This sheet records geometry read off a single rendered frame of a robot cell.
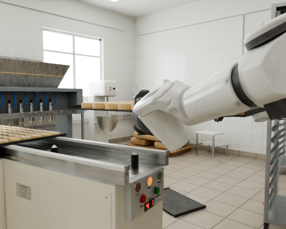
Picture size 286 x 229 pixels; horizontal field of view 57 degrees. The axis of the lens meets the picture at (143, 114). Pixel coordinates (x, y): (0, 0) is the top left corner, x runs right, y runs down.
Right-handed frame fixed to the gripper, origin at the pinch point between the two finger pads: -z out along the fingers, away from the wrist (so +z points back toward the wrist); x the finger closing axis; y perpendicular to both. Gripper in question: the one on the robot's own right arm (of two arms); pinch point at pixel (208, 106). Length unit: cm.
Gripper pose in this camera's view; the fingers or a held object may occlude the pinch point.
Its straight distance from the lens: 111.7
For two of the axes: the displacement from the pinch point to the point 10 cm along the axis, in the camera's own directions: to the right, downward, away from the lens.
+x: 0.0, -10.0, -0.8
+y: 2.0, 0.8, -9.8
